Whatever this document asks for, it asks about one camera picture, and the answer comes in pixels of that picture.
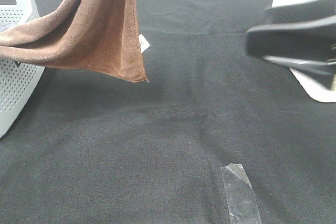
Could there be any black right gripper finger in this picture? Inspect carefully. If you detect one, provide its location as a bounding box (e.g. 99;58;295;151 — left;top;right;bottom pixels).
264;0;335;24
245;16;335;89

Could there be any brown microfibre towel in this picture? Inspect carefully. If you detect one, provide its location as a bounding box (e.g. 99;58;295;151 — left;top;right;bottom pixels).
1;0;146;82

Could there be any white towel care label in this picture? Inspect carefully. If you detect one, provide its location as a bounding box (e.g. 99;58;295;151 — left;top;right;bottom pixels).
139;34;150;53

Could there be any clear adhesive tape strip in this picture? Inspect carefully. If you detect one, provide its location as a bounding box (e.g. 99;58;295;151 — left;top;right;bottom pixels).
221;164;262;224

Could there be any black table cloth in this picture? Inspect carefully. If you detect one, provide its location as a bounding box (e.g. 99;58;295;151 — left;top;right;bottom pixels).
1;0;335;223

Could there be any grey perforated laundry basket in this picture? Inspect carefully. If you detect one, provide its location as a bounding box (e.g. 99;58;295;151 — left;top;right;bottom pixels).
1;0;44;136

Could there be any grey cloth in basket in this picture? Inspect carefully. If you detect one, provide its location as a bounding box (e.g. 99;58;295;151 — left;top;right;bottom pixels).
0;23;14;32

